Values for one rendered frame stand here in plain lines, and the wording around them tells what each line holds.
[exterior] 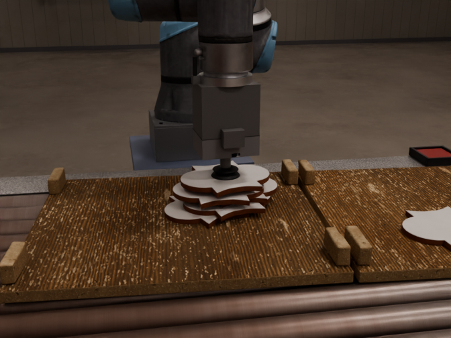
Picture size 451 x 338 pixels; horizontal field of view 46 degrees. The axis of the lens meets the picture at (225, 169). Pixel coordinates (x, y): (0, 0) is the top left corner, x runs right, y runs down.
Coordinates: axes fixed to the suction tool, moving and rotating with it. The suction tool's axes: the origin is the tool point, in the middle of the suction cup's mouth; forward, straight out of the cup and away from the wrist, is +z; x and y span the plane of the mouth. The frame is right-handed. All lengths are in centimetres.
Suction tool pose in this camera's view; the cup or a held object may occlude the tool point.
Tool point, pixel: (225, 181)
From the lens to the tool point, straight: 80.0
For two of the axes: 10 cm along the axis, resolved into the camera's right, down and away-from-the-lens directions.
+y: 9.6, -0.9, 2.5
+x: -2.6, -3.3, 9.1
